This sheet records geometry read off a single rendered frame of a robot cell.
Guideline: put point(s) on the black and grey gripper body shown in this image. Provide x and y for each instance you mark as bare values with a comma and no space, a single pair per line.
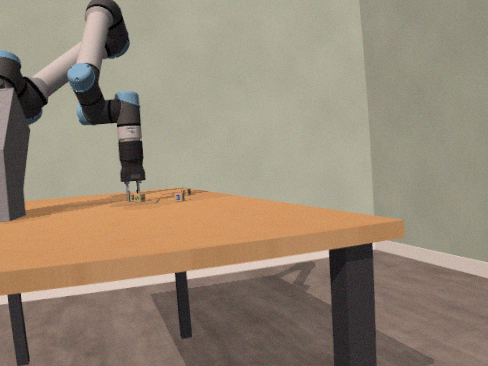
131,153

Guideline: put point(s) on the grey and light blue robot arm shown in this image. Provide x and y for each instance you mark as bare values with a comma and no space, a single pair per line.
97,42

